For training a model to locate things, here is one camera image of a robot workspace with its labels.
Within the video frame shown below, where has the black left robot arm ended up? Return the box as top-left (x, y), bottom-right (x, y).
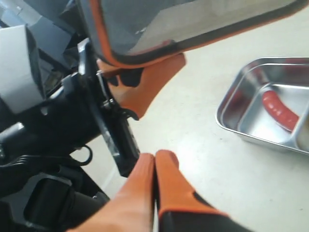
top-left (0, 45), bottom-right (142, 232)

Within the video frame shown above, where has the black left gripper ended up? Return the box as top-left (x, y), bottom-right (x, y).
top-left (38, 39), bottom-right (186, 177)

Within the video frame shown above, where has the red toy sausage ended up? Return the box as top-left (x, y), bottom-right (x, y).
top-left (262, 90), bottom-right (299, 132)

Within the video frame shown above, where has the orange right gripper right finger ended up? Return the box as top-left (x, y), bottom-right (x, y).
top-left (155, 150), bottom-right (241, 232)

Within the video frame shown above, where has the steel two-compartment lunch box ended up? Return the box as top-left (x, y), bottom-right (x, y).
top-left (216, 57), bottom-right (309, 154)

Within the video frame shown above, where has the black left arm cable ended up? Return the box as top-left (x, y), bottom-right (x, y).
top-left (0, 145), bottom-right (94, 170)

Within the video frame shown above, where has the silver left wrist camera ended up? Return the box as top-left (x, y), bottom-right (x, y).
top-left (0, 25), bottom-right (45, 114)

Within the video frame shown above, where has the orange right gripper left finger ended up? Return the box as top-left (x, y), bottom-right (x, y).
top-left (70, 153), bottom-right (155, 232)

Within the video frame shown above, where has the dark transparent lunch box lid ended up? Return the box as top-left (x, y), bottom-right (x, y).
top-left (76, 0), bottom-right (308, 69)

